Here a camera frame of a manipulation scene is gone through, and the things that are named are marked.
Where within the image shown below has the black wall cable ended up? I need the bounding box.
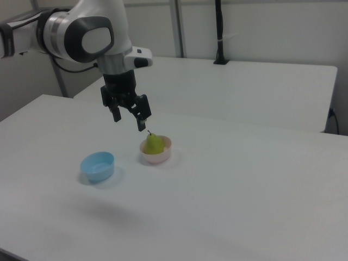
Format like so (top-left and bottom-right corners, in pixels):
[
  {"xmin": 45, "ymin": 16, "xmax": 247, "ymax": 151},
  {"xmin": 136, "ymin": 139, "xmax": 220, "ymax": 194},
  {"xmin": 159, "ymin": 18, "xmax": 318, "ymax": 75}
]
[{"xmin": 329, "ymin": 108, "xmax": 340, "ymax": 134}]

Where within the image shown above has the blue plastic bowl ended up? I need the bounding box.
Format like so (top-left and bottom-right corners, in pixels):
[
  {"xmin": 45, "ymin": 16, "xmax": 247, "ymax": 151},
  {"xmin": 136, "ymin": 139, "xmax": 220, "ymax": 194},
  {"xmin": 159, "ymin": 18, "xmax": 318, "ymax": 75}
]
[{"xmin": 80, "ymin": 151, "xmax": 115, "ymax": 183}]

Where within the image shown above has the white back table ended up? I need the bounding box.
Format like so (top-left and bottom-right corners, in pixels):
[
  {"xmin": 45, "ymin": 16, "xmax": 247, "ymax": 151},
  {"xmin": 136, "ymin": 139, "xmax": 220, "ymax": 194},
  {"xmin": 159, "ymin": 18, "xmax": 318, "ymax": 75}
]
[{"xmin": 73, "ymin": 55, "xmax": 338, "ymax": 133}]

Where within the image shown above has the green pear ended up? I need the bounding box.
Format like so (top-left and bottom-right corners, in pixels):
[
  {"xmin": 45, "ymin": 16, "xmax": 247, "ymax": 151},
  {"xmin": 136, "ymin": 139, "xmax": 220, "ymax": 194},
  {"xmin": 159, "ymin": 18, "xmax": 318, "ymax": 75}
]
[{"xmin": 144, "ymin": 130, "xmax": 165, "ymax": 155}]

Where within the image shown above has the pink plastic bowl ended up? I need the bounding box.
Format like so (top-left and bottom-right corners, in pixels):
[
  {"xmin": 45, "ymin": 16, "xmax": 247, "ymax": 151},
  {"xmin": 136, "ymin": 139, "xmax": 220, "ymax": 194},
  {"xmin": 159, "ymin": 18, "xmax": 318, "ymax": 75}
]
[{"xmin": 139, "ymin": 135, "xmax": 173, "ymax": 165}]

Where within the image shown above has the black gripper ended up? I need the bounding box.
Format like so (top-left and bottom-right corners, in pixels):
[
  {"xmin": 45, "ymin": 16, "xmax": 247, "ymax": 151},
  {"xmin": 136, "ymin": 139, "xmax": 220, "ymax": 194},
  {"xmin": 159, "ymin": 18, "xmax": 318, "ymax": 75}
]
[{"xmin": 100, "ymin": 69, "xmax": 152, "ymax": 133}]

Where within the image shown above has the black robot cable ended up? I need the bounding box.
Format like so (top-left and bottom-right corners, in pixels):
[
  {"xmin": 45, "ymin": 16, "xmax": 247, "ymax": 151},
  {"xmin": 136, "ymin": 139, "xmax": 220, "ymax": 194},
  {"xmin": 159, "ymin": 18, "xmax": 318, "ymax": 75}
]
[{"xmin": 49, "ymin": 53, "xmax": 99, "ymax": 73}]

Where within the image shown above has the black camera stand pole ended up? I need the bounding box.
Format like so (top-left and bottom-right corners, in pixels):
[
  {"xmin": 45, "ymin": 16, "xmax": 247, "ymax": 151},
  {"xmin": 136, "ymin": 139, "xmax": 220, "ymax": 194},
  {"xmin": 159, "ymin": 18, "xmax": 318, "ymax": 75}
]
[{"xmin": 213, "ymin": 0, "xmax": 229, "ymax": 65}]

